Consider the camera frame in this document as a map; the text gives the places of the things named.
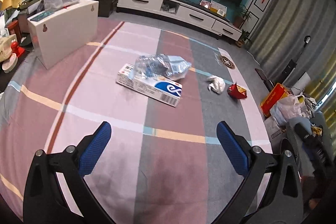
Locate white plastic bag pile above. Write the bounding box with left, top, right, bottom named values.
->
left=269, top=94, right=317, bottom=126

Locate red snack wrapper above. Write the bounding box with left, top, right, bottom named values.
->
left=227, top=83, right=247, bottom=100

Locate orange red shopping bag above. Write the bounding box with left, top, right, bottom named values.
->
left=260, top=83, right=291, bottom=118

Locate white crumpled tissue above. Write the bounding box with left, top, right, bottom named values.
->
left=207, top=75, right=226, bottom=94

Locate white paper carton box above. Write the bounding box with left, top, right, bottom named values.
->
left=116, top=63, right=183, bottom=107

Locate clear crumpled plastic bag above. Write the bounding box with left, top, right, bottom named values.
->
left=129, top=54, right=191, bottom=81

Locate white low stool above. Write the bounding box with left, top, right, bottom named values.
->
left=27, top=0, right=99, bottom=69

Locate red stamp toy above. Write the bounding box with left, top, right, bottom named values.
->
left=11, top=40, right=25, bottom=58

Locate potted plant right of cabinet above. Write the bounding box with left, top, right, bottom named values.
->
left=233, top=5, right=251, bottom=48

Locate beige tissue box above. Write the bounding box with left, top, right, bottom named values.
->
left=0, top=34, right=17, bottom=62

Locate grey window curtain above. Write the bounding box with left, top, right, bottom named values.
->
left=249, top=0, right=335, bottom=85

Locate white tv cabinet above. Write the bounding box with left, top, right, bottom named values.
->
left=117, top=0, right=242, bottom=41

